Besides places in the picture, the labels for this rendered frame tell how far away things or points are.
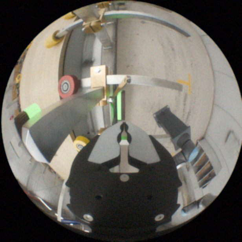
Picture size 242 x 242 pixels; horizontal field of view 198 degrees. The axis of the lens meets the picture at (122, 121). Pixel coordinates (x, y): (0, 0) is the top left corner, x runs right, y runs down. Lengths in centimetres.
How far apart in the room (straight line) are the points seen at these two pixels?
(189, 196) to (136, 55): 158
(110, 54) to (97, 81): 23
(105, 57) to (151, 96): 91
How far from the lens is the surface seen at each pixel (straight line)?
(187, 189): 73
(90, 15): 24
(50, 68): 37
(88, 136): 38
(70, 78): 26
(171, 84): 31
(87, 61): 57
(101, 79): 26
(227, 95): 263
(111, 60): 44
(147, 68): 118
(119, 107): 44
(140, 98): 116
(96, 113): 57
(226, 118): 264
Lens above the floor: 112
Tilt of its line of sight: 62 degrees down
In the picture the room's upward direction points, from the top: 179 degrees counter-clockwise
